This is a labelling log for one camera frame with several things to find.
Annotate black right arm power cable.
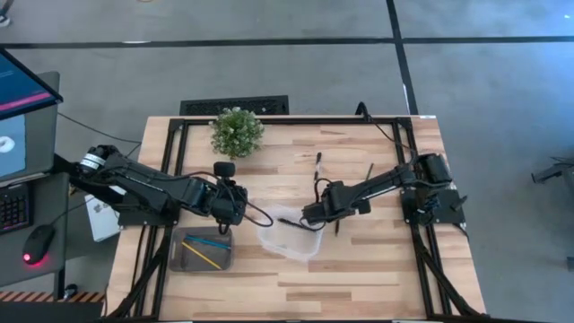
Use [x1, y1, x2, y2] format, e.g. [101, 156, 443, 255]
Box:
[355, 101, 421, 158]

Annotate thin black floor cable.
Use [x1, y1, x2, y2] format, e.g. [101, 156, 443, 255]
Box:
[57, 111, 143, 145]

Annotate blue pencil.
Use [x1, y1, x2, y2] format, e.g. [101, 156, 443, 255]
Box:
[184, 234, 232, 250]

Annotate clear plastic bin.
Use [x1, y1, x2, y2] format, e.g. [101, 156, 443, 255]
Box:
[256, 205, 325, 264]

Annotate grey monitor with light screen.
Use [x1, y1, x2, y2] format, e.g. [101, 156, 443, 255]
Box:
[0, 70, 61, 183]

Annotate grey desk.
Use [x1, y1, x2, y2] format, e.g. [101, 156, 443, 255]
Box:
[0, 172, 71, 288]

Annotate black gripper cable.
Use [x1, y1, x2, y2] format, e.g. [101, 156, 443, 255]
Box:
[244, 200, 275, 228]
[299, 177, 335, 233]

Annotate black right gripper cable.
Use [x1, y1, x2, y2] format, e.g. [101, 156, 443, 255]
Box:
[299, 177, 335, 233]

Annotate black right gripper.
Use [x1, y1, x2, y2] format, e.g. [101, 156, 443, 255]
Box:
[302, 181, 358, 225]

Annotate white cardboard box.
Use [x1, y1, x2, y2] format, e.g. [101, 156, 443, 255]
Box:
[83, 192, 122, 243]

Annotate black keyboard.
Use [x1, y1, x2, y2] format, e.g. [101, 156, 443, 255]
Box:
[0, 181, 33, 235]

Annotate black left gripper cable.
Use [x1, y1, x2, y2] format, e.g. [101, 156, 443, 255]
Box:
[244, 200, 275, 228]

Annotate grey tinted plastic bin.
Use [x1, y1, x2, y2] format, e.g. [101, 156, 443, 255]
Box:
[169, 225, 234, 274]

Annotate yellow pencil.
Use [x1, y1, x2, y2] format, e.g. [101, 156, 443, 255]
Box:
[181, 240, 223, 271]

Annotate black floor vent grille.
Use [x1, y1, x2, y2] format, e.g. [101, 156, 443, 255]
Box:
[179, 94, 291, 117]

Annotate black computer mouse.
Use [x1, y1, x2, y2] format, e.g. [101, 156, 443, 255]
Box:
[22, 223, 57, 266]

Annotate black stand with cables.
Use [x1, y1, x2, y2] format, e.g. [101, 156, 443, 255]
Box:
[531, 156, 574, 185]

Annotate black aluminium table frame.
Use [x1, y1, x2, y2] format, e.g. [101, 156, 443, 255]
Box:
[105, 115, 490, 322]

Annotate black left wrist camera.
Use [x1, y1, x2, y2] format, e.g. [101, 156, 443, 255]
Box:
[213, 161, 237, 179]

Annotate black panel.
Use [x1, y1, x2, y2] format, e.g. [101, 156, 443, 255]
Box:
[0, 301, 105, 323]

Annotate green potted plant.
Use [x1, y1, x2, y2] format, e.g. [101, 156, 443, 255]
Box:
[209, 106, 265, 162]

